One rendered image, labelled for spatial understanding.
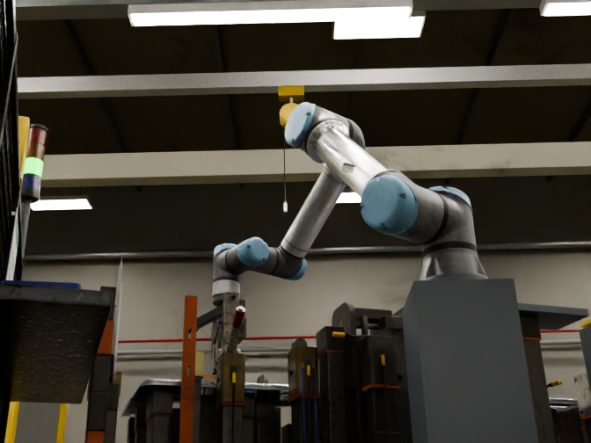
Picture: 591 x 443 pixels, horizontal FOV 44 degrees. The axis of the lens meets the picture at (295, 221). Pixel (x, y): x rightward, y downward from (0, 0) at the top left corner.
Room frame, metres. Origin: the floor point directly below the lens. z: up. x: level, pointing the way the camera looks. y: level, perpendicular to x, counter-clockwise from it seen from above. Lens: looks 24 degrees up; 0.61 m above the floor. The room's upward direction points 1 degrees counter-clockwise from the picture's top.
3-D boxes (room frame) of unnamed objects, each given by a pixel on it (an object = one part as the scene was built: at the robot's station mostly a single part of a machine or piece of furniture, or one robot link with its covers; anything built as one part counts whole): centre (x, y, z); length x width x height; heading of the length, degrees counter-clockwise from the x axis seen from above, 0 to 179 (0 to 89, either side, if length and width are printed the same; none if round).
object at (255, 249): (1.87, 0.12, 1.35); 0.11 x 0.11 x 0.08; 38
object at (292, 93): (3.89, 0.01, 2.85); 0.16 x 0.10 x 0.85; 90
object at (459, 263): (1.49, -0.33, 1.15); 0.15 x 0.15 x 0.10
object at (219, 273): (1.94, 0.19, 1.35); 0.09 x 0.08 x 0.11; 38
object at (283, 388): (2.09, -0.24, 1.00); 1.38 x 0.22 x 0.02; 108
